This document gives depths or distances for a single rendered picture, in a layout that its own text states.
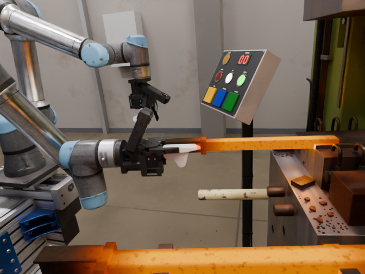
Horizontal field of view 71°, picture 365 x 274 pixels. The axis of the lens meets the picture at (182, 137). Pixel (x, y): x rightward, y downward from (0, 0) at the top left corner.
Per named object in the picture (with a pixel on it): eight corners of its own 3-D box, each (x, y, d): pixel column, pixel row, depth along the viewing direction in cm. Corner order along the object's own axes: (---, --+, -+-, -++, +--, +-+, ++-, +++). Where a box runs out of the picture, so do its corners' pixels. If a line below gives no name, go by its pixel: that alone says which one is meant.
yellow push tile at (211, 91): (209, 103, 118) (216, 87, 117) (202, 100, 125) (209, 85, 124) (212, 104, 119) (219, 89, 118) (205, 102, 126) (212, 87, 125)
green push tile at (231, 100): (230, 112, 100) (238, 94, 99) (221, 108, 107) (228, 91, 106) (233, 113, 101) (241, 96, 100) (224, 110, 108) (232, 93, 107)
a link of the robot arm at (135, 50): (127, 37, 99) (149, 35, 98) (131, 66, 103) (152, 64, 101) (120, 36, 92) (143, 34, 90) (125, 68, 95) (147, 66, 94)
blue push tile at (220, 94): (219, 107, 109) (226, 90, 108) (211, 104, 116) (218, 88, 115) (222, 108, 110) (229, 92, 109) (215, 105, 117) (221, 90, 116)
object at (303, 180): (301, 190, 57) (301, 185, 56) (290, 184, 59) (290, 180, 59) (315, 184, 58) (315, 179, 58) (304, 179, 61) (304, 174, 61)
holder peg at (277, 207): (275, 218, 57) (276, 208, 56) (272, 211, 60) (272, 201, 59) (294, 218, 57) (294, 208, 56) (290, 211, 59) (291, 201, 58)
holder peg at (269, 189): (268, 199, 65) (268, 190, 64) (266, 193, 67) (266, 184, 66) (284, 199, 64) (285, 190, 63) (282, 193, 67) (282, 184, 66)
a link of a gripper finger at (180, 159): (201, 164, 65) (165, 164, 67) (200, 142, 63) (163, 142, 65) (200, 169, 62) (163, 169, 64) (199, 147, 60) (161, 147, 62)
